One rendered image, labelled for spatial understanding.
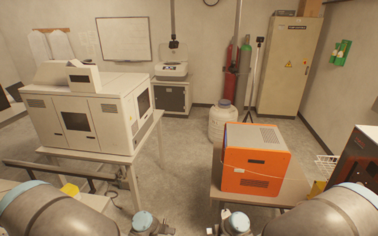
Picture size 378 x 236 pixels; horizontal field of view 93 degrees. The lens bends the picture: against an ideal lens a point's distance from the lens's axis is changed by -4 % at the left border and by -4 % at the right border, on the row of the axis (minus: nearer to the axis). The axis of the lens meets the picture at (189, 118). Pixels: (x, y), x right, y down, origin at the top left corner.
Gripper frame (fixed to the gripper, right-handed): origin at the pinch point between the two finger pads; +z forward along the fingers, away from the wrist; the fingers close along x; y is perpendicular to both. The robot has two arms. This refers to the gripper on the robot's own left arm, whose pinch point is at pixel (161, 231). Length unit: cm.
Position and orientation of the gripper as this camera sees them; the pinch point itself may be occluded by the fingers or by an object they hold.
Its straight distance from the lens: 131.5
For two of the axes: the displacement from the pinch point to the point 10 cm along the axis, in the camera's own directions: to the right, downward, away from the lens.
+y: 1.1, -7.8, 6.1
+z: 1.8, 6.2, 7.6
